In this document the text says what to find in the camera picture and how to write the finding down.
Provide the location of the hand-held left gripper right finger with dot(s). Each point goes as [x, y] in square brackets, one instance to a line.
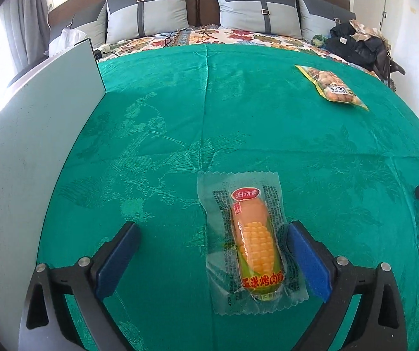
[310, 259]

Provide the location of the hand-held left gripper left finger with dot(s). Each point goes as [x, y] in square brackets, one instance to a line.
[116, 259]

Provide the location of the clear corn sausage packet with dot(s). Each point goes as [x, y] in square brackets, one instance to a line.
[253, 241]

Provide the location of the yellow peanut snack packet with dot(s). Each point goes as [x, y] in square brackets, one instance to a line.
[337, 89]

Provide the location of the white box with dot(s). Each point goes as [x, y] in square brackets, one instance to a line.
[30, 135]

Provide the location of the green patterned blanket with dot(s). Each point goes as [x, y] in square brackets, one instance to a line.
[268, 146]

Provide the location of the black handbag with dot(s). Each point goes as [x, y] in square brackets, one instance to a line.
[381, 58]

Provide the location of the black jacket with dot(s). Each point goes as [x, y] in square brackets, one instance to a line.
[344, 45]

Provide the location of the beige patterned cloth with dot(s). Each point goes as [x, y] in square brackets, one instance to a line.
[363, 29]

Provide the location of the small green cloth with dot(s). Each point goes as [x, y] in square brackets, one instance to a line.
[319, 40]

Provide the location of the white power strip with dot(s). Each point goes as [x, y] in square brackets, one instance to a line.
[107, 49]

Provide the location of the grey two-tone pillow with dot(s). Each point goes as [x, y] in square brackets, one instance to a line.
[238, 18]
[88, 25]
[165, 18]
[317, 18]

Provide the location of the white plastic bag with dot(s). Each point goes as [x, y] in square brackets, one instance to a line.
[65, 40]

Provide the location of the floral bed sheet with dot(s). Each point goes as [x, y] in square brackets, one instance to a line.
[253, 38]

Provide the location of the grey curtain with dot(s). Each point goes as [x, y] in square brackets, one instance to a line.
[26, 18]

